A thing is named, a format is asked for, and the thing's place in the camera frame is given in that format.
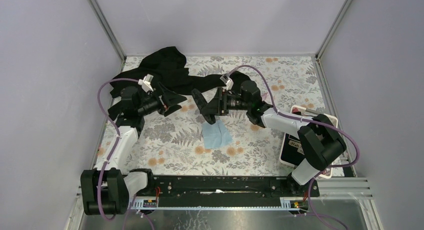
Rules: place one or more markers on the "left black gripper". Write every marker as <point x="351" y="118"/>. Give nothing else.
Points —
<point x="170" y="98"/>

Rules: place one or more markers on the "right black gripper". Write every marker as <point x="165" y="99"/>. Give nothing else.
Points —
<point x="218" y="105"/>

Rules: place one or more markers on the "light blue cleaning cloth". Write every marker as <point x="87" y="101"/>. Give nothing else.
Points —
<point x="215" y="135"/>

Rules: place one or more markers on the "pink transparent sunglasses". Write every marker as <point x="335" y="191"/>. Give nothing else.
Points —
<point x="265" y="97"/>

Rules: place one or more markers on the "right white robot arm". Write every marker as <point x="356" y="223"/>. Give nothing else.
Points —
<point x="266" y="116"/>

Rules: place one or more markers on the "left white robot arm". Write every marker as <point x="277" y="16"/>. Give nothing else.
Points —
<point x="105" y="189"/>

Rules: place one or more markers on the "black cloth garment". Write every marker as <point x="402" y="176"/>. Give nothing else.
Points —
<point x="167" y="66"/>

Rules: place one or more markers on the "floral patterned table mat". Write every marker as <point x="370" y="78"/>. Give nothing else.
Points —
<point x="174" y="145"/>

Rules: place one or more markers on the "white plastic basket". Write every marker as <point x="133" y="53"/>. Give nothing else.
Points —
<point x="312" y="144"/>

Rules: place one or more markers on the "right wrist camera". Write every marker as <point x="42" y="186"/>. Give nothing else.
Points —
<point x="227" y="81"/>

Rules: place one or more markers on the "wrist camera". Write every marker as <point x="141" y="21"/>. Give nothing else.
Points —
<point x="227" y="81"/>
<point x="145" y="83"/>

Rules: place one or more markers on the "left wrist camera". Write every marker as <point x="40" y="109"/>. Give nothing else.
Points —
<point x="145" y="83"/>

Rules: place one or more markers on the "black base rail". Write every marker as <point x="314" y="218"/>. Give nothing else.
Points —
<point x="239" y="187"/>

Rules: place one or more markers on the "grey slotted cable duct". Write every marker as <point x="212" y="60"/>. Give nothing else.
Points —
<point x="261" y="203"/>

